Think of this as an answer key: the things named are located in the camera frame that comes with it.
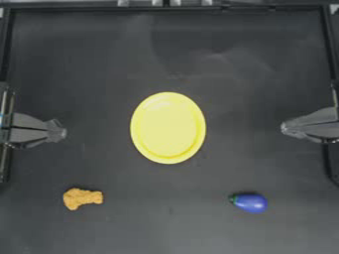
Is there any purple toy eggplant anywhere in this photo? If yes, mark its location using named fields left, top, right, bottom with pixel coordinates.
left=228, top=192, right=268, bottom=214

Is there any yellow plate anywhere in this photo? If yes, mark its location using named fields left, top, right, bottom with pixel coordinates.
left=128, top=91, right=208, bottom=165

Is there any brown toy chicken nugget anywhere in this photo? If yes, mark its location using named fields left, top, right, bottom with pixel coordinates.
left=62, top=187, right=104, bottom=211

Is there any black frame beam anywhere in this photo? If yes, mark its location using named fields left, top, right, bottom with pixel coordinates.
left=320, top=4, right=339, bottom=187
left=0, top=6, right=13, bottom=83
left=0, top=0, right=339, bottom=15

